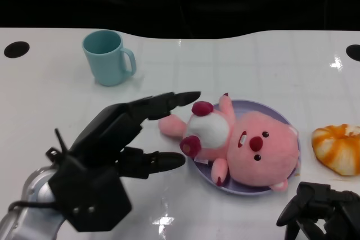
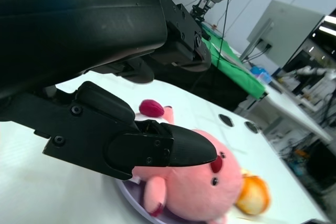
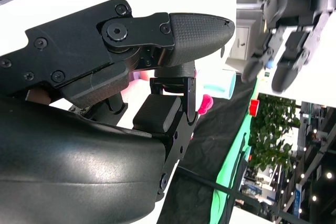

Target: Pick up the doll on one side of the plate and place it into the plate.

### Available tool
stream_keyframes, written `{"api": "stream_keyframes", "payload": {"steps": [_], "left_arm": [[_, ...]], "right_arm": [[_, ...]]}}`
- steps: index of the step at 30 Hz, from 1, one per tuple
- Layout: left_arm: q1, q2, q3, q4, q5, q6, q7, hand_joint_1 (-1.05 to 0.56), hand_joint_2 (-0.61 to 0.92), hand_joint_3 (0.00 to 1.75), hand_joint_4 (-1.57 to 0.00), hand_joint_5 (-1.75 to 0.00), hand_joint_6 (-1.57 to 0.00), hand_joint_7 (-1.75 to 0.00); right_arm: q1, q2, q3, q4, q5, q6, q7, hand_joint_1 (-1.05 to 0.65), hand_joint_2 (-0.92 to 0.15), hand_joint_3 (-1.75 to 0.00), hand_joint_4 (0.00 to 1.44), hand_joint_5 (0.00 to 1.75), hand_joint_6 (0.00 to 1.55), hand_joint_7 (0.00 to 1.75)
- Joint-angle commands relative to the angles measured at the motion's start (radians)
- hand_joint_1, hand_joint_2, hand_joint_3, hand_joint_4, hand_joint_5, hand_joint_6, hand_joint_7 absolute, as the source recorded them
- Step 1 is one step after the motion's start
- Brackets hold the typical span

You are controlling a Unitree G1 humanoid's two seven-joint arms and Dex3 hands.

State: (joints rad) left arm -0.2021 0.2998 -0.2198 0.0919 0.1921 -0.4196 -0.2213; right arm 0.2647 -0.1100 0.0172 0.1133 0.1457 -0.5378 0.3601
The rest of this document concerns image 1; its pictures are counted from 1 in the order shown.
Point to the pink plush doll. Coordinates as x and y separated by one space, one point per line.
253 150

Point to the black backdrop cloth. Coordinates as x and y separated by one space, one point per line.
180 1

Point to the teal plastic mug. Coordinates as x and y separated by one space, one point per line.
105 61

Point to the orange white bread toy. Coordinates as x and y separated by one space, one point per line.
337 150

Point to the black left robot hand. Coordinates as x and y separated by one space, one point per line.
92 172

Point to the purple plastic plate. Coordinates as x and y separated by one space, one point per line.
287 122

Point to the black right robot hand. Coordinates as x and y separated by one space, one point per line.
317 200

